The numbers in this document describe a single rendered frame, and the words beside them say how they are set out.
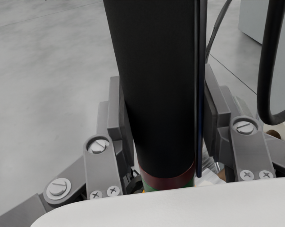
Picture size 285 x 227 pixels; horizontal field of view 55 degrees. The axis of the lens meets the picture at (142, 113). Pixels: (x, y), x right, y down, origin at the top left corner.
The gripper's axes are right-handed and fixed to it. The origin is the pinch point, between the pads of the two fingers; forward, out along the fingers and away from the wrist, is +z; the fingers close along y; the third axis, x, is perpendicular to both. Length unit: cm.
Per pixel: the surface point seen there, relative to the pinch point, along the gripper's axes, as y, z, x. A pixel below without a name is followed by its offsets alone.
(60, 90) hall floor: -94, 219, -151
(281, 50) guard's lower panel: 71, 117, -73
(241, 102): 20, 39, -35
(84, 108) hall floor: -65, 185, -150
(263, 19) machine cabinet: 120, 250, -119
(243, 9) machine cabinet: 110, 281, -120
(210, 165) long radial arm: 9.2, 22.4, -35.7
